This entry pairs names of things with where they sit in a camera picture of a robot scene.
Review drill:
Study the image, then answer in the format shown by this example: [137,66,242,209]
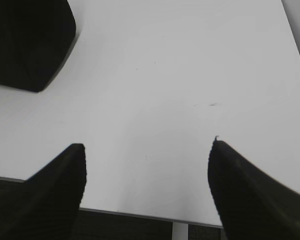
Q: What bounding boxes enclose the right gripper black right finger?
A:
[207,139,300,240]

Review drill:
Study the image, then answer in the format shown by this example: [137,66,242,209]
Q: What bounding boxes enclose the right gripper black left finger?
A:
[0,143,87,240]

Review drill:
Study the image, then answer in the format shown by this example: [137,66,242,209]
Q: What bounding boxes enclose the black canvas tote bag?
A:
[0,0,76,93]

